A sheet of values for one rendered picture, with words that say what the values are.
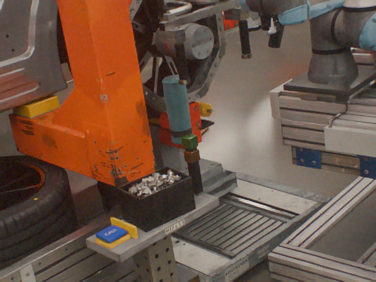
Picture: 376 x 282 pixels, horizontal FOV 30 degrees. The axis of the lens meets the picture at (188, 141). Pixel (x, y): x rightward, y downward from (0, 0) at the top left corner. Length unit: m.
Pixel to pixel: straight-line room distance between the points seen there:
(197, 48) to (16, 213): 0.91
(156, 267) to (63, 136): 0.59
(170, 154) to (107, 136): 0.82
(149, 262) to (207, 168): 0.96
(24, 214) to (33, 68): 0.59
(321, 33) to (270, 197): 1.18
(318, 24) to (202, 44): 0.70
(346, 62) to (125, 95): 0.70
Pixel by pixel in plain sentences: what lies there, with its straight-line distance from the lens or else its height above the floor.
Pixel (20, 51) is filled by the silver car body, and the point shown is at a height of 0.93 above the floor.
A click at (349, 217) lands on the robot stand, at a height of 0.21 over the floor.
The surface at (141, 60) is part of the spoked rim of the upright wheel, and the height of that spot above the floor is 0.79.
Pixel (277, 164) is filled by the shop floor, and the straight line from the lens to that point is 3.63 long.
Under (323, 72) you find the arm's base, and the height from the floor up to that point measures 0.85.
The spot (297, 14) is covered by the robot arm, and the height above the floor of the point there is 1.09.
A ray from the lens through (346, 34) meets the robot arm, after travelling 2.04.
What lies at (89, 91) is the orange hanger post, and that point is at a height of 0.85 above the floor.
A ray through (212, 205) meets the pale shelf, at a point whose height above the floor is 0.44.
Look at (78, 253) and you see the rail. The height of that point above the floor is 0.33.
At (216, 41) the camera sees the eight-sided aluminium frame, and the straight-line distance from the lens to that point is 2.97.
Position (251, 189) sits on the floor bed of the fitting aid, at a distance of 3.21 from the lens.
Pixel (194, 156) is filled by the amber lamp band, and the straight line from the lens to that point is 2.31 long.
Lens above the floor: 1.47
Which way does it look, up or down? 21 degrees down
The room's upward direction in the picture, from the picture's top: 9 degrees counter-clockwise
